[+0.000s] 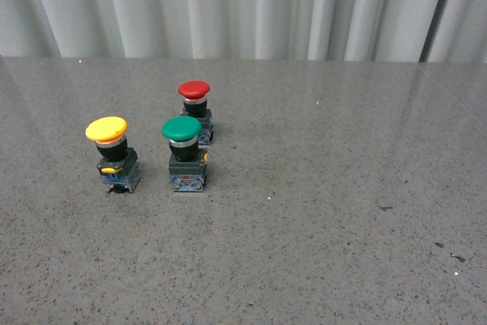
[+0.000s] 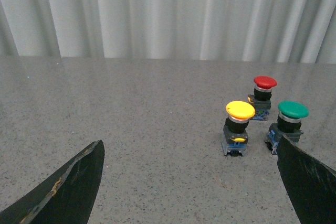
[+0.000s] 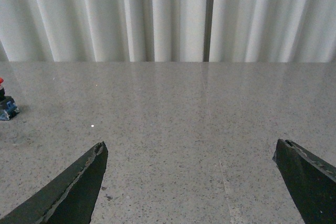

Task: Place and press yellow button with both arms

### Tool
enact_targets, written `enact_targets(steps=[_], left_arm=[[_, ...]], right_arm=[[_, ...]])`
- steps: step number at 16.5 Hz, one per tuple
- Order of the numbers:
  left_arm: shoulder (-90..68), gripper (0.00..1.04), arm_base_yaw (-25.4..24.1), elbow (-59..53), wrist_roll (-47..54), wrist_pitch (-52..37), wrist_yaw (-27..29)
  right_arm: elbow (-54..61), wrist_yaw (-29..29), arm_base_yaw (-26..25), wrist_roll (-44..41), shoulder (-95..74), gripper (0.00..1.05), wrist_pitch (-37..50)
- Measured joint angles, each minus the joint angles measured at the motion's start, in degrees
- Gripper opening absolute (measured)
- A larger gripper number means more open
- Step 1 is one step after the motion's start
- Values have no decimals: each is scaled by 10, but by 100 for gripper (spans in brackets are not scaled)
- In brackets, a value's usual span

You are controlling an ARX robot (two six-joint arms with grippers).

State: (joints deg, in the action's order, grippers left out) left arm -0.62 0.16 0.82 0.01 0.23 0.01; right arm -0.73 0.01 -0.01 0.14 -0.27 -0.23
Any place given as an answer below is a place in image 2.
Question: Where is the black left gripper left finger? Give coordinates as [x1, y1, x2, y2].
[1, 140, 104, 223]

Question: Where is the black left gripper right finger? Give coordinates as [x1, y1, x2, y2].
[277, 135, 335, 223]

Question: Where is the yellow mushroom push button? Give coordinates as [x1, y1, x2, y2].
[221, 101, 255, 156]

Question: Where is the green mushroom push button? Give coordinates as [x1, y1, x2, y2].
[265, 100, 309, 155]

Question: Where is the red mushroom push button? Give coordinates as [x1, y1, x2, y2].
[248, 76, 277, 121]

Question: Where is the white pleated curtain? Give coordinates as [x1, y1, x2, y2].
[1, 0, 335, 63]

